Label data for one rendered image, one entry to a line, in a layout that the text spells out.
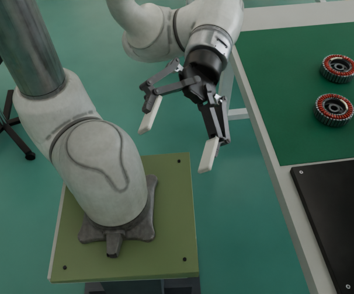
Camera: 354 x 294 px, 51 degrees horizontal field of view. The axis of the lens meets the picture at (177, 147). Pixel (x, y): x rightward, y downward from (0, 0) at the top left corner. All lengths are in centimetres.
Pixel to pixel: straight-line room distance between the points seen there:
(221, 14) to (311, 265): 59
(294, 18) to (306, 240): 92
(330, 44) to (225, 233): 91
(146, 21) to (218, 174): 122
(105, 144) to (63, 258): 33
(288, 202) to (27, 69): 69
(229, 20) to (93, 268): 61
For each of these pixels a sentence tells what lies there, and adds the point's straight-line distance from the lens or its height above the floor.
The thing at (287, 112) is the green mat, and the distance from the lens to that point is 120.
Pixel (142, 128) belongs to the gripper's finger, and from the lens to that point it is 60.
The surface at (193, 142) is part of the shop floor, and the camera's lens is 203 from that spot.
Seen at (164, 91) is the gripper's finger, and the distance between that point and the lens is 64.
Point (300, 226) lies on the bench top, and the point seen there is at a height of 75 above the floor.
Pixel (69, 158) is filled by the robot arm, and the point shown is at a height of 103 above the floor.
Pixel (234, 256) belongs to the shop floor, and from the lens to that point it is 173.
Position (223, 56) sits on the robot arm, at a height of 113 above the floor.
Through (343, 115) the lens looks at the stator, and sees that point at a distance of 120.
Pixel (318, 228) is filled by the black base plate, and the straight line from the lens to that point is 97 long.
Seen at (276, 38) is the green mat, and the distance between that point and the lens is 147.
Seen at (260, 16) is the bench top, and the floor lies 75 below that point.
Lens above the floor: 160
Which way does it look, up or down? 53 degrees down
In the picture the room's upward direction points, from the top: straight up
